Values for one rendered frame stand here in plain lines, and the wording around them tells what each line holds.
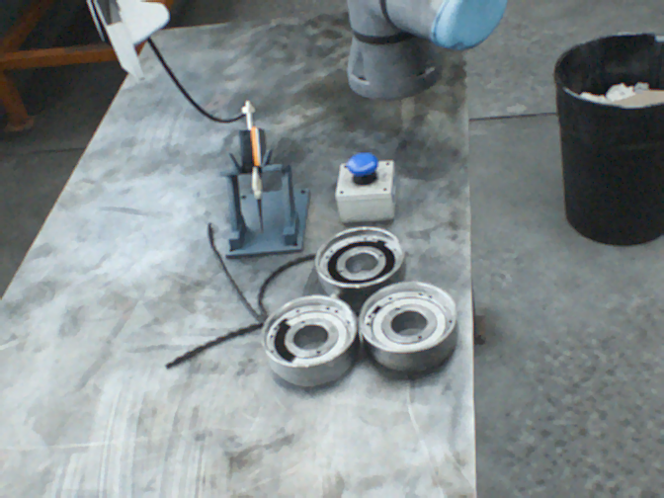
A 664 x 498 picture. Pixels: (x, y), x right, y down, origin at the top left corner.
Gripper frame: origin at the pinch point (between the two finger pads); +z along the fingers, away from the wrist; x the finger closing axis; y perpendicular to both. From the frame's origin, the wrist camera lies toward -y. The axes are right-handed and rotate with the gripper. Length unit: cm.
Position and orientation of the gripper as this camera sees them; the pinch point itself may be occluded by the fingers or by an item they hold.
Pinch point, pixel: (124, 68)
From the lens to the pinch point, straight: 93.9
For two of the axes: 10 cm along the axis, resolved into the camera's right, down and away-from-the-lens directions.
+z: 2.5, 8.4, 4.8
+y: 9.0, -3.9, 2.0
